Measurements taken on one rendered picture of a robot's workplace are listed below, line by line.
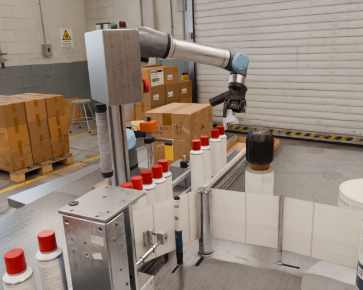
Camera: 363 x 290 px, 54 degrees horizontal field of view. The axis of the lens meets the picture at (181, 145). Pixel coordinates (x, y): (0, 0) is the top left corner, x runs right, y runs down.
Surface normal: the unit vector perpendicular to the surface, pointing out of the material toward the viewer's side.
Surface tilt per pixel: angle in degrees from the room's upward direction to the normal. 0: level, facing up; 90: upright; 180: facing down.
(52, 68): 90
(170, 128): 90
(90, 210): 0
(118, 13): 90
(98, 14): 90
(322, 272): 0
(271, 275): 0
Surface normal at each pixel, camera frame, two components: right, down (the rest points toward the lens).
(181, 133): -0.43, 0.26
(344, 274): -0.04, -0.96
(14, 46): 0.83, 0.12
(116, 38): 0.48, 0.22
